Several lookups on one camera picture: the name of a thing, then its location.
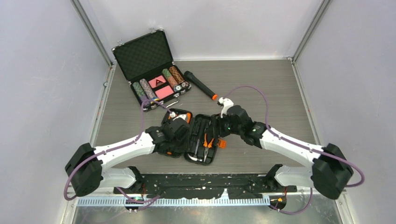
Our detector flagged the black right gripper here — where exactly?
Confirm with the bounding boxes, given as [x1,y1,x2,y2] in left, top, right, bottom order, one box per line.
[206,112,243,139]

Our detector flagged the long black orange screwdriver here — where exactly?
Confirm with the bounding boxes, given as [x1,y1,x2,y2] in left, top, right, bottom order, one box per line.
[185,113,192,124]

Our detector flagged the orange case latch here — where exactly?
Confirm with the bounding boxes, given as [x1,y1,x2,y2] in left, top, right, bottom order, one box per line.
[217,139,226,148]

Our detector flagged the orange handled pliers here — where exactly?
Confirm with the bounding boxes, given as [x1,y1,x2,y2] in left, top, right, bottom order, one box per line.
[203,133,214,162]

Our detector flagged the black plastic tool case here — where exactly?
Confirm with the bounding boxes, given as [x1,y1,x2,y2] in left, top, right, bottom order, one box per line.
[146,109,226,165]

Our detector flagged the small claw hammer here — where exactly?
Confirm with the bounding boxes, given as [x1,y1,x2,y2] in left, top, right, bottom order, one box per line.
[185,119,206,163]

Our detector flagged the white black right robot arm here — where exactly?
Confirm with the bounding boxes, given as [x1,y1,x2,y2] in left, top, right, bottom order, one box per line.
[209,105,354,200]

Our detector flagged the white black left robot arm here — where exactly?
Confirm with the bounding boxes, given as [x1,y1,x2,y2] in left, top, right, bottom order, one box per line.
[65,114,190,197]

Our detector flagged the pink card deck lower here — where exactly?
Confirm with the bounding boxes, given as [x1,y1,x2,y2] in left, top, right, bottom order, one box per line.
[155,85,174,100]

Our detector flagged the pink card deck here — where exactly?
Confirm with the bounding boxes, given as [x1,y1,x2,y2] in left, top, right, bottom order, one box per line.
[155,85,174,100]
[148,75,167,89]

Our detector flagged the pink card deck upper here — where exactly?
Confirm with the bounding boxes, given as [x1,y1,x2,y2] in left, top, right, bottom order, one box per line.
[148,75,167,89]

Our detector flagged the black orange flashlight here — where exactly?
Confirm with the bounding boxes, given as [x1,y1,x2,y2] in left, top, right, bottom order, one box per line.
[184,71,218,100]

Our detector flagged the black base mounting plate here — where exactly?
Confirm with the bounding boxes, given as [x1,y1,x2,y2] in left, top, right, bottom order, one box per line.
[122,174,285,199]

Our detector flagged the black poker chip case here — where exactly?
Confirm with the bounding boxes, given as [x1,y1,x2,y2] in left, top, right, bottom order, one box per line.
[112,29,192,112]

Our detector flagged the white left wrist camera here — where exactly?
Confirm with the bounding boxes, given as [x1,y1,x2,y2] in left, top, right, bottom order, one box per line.
[169,112,186,121]

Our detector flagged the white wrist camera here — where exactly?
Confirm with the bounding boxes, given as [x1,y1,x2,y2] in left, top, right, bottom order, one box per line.
[218,97,234,118]
[169,112,186,121]

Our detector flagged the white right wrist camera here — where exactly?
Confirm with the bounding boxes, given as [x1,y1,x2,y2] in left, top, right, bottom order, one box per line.
[218,97,234,118]

